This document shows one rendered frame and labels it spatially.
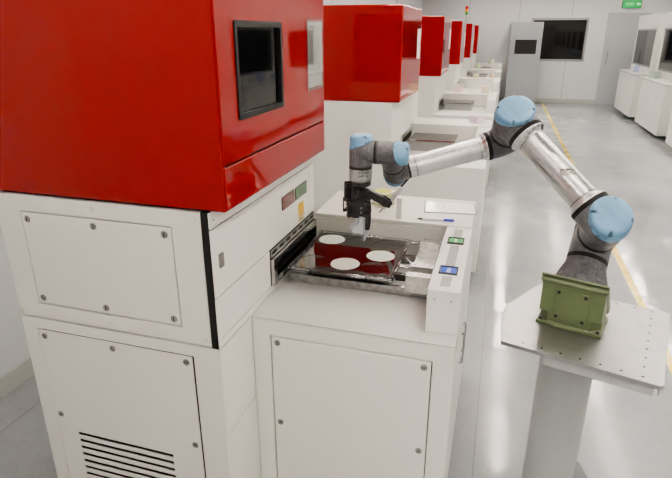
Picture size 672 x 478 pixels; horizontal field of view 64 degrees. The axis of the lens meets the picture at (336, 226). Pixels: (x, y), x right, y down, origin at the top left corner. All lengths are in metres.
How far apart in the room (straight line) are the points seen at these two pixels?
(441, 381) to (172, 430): 0.84
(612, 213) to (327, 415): 1.04
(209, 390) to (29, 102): 0.93
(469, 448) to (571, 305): 1.00
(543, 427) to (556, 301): 0.44
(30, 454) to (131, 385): 0.99
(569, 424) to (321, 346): 0.81
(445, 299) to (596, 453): 1.28
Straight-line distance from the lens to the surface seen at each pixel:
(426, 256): 2.00
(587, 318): 1.73
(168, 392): 1.75
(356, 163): 1.73
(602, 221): 1.63
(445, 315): 1.60
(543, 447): 1.98
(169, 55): 1.37
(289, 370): 1.77
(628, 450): 2.73
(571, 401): 1.87
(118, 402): 1.90
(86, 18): 1.50
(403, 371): 1.65
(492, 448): 2.54
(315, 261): 1.88
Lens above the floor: 1.65
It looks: 20 degrees down
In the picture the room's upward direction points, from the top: straight up
